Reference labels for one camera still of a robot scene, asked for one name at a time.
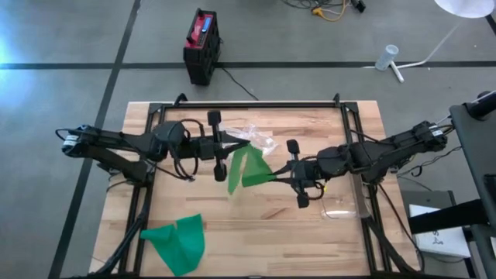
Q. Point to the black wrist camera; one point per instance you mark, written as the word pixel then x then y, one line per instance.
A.
pixel 307 178
pixel 206 149

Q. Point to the grey metal cart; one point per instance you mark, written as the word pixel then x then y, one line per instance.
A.
pixel 476 155

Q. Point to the green flat elastic band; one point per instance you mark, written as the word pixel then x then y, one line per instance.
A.
pixel 182 244

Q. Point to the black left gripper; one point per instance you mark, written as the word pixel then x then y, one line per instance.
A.
pixel 222 149

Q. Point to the white floor lamp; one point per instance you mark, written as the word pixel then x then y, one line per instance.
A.
pixel 465 7

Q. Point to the green woven bandage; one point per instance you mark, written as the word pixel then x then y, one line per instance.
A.
pixel 252 166

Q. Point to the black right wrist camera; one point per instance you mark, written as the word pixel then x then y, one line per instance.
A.
pixel 307 178

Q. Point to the black aluminium table frame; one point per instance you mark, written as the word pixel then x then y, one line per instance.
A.
pixel 252 104

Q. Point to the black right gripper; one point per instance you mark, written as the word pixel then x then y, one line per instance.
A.
pixel 294 174

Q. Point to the white box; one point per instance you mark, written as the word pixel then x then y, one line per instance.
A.
pixel 438 232

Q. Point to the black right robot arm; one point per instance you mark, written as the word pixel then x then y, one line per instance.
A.
pixel 387 151

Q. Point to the red and black battery box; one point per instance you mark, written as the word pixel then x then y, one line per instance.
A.
pixel 201 46

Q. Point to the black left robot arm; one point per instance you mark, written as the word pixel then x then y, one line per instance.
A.
pixel 116 147

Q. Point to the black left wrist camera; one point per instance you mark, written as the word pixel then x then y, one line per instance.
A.
pixel 206 149

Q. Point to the clear plastic bin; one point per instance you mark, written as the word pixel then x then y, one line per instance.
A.
pixel 341 213

